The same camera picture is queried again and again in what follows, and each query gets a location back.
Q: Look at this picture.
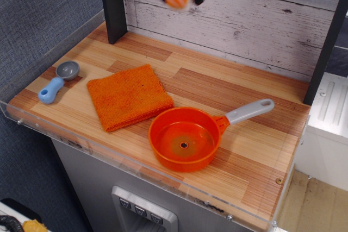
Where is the black yellow object bottom left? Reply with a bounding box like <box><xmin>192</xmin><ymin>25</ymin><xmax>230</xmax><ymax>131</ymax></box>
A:
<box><xmin>1</xmin><ymin>198</ymin><xmax>49</xmax><ymax>231</ymax></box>

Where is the grey toy fridge cabinet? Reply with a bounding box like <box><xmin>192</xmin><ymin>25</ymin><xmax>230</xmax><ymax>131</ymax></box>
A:
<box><xmin>53</xmin><ymin>140</ymin><xmax>248</xmax><ymax>231</ymax></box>

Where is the orange folded cloth napkin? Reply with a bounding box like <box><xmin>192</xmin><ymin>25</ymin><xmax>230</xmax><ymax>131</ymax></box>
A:
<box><xmin>86</xmin><ymin>64</ymin><xmax>174</xmax><ymax>132</ymax></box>

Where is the orange toy pan grey handle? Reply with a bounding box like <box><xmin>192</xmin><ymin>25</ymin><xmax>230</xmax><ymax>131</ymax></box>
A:
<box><xmin>148</xmin><ymin>99</ymin><xmax>275</xmax><ymax>172</ymax></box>

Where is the black right upright post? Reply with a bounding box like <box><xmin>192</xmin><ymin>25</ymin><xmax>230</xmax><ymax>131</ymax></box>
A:
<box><xmin>303</xmin><ymin>0</ymin><xmax>347</xmax><ymax>105</ymax></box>

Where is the black left upright post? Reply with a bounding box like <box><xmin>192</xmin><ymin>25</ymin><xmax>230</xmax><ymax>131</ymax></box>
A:
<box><xmin>102</xmin><ymin>0</ymin><xmax>128</xmax><ymax>45</ymax></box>

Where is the clear acrylic table guard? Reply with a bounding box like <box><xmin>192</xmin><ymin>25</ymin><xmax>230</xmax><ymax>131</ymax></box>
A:
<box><xmin>1</xmin><ymin>4</ymin><xmax>313</xmax><ymax>231</ymax></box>

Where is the white plastic ridged block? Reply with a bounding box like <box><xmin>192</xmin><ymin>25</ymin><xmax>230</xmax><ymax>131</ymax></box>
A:
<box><xmin>294</xmin><ymin>73</ymin><xmax>347</xmax><ymax>191</ymax></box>

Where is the silver dispenser button panel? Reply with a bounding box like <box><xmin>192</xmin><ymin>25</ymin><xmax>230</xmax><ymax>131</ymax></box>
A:
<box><xmin>111</xmin><ymin>186</ymin><xmax>179</xmax><ymax>231</ymax></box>

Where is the blue grey toy scoop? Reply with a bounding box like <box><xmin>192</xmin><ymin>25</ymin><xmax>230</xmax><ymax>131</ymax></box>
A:
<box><xmin>38</xmin><ymin>61</ymin><xmax>80</xmax><ymax>104</ymax></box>

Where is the black upright post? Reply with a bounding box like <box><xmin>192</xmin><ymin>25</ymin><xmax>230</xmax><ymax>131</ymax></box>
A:
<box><xmin>102</xmin><ymin>0</ymin><xmax>128</xmax><ymax>45</ymax></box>
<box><xmin>303</xmin><ymin>0</ymin><xmax>347</xmax><ymax>105</ymax></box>

